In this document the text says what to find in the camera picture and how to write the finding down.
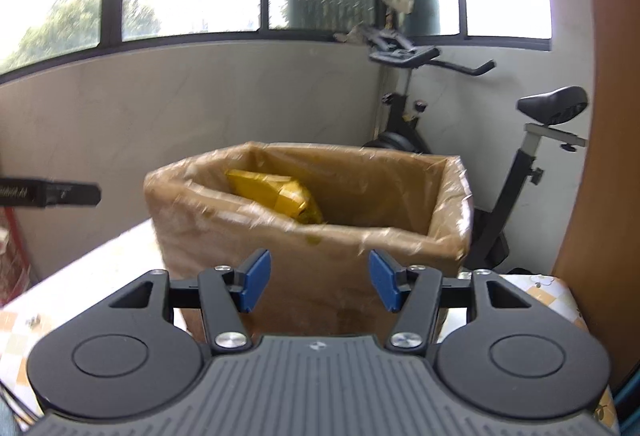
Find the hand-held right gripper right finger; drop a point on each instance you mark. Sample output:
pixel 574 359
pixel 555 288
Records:
pixel 385 276

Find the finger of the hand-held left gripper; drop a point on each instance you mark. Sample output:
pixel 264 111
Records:
pixel 75 194

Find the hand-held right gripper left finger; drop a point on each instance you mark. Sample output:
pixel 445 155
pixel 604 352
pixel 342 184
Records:
pixel 256 278

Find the taped cardboard box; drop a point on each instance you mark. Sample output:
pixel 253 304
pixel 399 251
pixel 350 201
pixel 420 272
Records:
pixel 320 276

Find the yellow snack bag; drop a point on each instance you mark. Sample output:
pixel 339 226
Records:
pixel 270 193

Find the red rack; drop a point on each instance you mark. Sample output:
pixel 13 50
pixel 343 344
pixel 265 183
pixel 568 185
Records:
pixel 17 256

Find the floral checked cover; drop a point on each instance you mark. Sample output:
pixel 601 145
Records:
pixel 100 261

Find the black exercise bike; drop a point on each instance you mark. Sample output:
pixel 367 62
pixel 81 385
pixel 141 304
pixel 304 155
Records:
pixel 516 186

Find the crumpled beige rag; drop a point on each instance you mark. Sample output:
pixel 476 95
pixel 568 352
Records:
pixel 352 35

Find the wooden board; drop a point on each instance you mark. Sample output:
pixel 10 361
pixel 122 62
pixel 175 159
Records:
pixel 605 166

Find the blue plastic object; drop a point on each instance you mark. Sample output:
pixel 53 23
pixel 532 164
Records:
pixel 630 406

